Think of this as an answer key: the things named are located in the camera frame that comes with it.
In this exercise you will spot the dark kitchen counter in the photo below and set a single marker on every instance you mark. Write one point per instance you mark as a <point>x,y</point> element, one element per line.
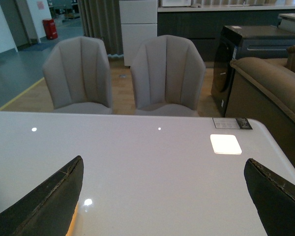
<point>203,25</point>

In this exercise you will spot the white pillar cabinet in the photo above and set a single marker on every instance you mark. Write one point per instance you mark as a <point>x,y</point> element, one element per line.
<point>138,22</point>

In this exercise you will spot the white microwave oven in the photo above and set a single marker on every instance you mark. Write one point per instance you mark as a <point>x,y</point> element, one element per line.
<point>175,3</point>

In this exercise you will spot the grey curtain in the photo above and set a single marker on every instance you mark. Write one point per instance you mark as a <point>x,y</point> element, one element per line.
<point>101,19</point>

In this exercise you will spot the beige upholstered chair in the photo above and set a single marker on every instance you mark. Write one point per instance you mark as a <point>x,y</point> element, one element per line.
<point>167,76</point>
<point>78,77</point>

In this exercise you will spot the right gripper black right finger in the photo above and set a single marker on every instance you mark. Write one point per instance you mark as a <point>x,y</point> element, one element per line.
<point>273,197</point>

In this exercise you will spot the red fire extinguisher box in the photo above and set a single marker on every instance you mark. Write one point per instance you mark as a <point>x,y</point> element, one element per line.
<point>50,29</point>

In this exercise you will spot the brown sofa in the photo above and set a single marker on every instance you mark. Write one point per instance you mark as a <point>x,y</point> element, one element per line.
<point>264,90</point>

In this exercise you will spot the table corner label sticker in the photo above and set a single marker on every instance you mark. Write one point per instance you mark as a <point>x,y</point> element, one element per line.
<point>232,123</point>

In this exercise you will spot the right beige upholstered chair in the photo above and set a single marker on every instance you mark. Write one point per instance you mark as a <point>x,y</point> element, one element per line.
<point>167,76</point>

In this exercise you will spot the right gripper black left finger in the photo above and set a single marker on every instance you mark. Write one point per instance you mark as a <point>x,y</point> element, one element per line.
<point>48,209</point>

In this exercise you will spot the left beige upholstered chair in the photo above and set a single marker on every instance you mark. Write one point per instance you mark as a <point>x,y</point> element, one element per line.
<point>78,77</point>

